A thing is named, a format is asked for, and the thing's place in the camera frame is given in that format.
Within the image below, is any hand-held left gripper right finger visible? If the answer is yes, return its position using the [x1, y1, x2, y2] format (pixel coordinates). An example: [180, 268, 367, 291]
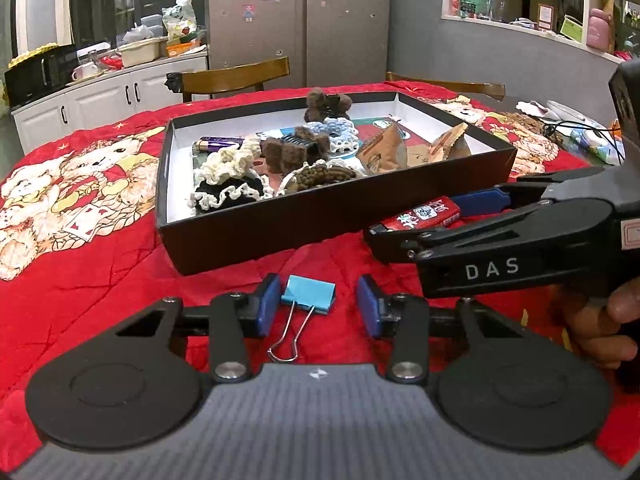
[356, 274, 526, 383]

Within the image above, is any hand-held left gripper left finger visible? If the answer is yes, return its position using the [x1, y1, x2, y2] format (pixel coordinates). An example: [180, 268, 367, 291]
[115, 272, 283, 383]

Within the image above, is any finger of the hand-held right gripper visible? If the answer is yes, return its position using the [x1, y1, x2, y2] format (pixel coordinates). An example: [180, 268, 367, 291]
[452, 169, 608, 220]
[364, 199, 618, 266]

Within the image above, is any blue binder clip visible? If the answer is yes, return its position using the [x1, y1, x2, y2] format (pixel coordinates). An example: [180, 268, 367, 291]
[266, 275, 337, 363]

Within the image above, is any red snack stick packet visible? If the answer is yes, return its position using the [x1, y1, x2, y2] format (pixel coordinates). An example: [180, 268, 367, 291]
[375, 195, 461, 233]

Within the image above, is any black shallow cardboard box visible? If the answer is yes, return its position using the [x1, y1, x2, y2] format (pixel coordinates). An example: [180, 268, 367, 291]
[155, 91, 518, 277]

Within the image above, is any brown scrunchie with white lace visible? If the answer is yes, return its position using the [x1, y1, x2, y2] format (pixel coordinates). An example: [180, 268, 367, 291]
[275, 157, 368, 196]

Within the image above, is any blue crochet scrunchie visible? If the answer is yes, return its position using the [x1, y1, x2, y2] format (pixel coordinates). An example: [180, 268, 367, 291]
[307, 116, 361, 157]

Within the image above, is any black scrunchie with cream lace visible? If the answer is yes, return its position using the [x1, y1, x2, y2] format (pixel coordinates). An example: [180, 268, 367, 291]
[187, 172, 273, 218]

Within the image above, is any brown pom-pom hair claw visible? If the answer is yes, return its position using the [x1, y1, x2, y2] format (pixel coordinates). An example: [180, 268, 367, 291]
[263, 126, 332, 173]
[304, 87, 353, 123]

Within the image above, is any cream crochet scrunchie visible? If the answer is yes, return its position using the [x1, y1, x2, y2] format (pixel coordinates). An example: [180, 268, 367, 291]
[192, 139, 263, 186]

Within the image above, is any purple snack packet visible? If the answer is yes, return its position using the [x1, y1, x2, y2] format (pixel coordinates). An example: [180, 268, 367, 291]
[192, 135, 246, 154]

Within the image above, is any person's right hand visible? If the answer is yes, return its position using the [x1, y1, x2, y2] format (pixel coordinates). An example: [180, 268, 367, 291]
[552, 277, 640, 371]

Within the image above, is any wooden chair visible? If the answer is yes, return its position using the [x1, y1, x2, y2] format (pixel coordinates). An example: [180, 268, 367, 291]
[386, 72, 506, 101]
[166, 56, 291, 102]

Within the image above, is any tissue pack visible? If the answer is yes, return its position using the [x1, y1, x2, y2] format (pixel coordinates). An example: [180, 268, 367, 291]
[570, 127, 626, 166]

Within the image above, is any red printed blanket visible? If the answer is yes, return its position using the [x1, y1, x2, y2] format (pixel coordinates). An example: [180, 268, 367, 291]
[0, 82, 640, 468]

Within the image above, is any green card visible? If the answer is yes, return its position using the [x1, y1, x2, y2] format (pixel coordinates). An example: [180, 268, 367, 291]
[560, 15, 583, 43]

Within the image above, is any pink bottle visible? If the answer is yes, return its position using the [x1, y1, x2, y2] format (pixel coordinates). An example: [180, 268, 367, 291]
[586, 8, 615, 52]

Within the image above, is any grey refrigerator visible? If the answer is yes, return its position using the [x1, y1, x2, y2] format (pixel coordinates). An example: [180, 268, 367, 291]
[207, 0, 392, 91]

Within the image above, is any orange box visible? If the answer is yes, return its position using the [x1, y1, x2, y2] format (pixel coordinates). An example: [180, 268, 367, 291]
[165, 42, 206, 57]

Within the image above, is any white kitchen cabinet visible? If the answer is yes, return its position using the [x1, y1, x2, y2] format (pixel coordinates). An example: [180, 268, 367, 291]
[11, 55, 210, 156]

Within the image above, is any cream plastic basin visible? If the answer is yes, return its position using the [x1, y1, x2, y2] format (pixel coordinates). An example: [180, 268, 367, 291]
[119, 37, 168, 67]

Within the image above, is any printed snack bag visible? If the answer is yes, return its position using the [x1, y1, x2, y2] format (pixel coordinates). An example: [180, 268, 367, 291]
[161, 0, 197, 43]

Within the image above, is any white plastic bag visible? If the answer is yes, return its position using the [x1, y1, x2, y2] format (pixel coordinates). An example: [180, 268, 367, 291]
[122, 25, 153, 45]

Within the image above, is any black microwave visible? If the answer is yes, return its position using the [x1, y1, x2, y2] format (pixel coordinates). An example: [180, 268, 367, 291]
[4, 44, 80, 107]

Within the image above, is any yellow fringed cover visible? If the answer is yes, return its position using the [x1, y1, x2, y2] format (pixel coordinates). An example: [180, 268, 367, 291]
[7, 42, 58, 68]

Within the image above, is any black cable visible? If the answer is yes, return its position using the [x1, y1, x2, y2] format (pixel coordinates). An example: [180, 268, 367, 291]
[542, 120, 626, 166]

